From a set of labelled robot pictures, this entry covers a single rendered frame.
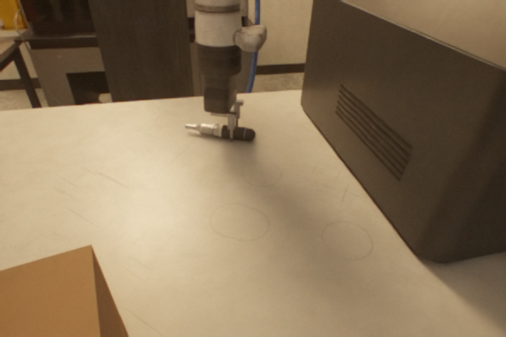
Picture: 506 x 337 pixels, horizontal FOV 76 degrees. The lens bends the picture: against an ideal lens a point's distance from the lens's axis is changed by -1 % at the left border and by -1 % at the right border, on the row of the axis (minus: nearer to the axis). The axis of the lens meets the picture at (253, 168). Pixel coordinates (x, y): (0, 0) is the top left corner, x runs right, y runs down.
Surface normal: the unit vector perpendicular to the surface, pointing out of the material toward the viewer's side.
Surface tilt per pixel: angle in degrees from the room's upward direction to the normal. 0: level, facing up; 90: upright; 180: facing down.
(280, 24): 90
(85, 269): 0
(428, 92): 90
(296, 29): 90
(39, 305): 0
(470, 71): 90
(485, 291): 0
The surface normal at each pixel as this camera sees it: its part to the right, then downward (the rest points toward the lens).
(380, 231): 0.03, -0.80
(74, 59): 0.22, 0.58
